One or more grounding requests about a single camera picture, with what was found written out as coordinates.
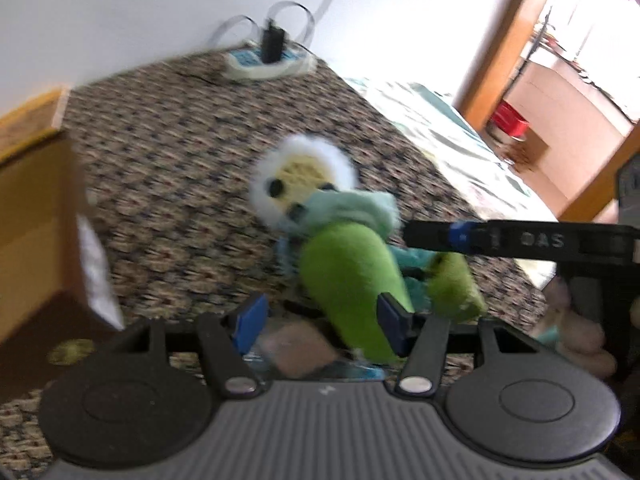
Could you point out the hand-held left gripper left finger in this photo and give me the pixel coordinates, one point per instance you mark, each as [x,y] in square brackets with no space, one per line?
[250,325]

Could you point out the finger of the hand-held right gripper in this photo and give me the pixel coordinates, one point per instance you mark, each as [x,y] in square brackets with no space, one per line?
[500,240]

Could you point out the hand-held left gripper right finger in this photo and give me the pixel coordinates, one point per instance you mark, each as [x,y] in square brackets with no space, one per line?
[392,322]

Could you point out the small pink soft toy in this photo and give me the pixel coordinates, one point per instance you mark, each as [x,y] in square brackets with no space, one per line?
[297,350]

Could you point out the green plush toy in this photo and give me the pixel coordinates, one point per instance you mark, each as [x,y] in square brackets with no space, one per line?
[345,280]

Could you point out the teal plush toy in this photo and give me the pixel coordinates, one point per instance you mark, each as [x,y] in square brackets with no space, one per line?
[345,207]

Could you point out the white furry yellow-faced doll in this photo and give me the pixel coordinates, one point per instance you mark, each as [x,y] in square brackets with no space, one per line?
[300,175]

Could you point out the cardboard box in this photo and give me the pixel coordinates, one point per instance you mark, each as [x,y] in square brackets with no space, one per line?
[35,220]

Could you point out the pale pink plush toy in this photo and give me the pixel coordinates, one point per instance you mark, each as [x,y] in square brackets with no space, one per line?
[582,340]

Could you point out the red container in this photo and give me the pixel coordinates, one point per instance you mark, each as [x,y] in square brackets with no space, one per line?
[509,120]

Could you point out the brown floral patterned bedcover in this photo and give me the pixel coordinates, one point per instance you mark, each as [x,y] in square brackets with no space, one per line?
[190,125]

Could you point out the white power strip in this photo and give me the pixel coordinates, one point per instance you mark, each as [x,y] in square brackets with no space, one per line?
[265,62]

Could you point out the black charger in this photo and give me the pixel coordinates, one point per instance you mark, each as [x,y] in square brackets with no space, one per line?
[272,40]

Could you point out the wooden door frame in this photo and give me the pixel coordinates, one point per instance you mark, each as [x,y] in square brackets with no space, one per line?
[500,35]

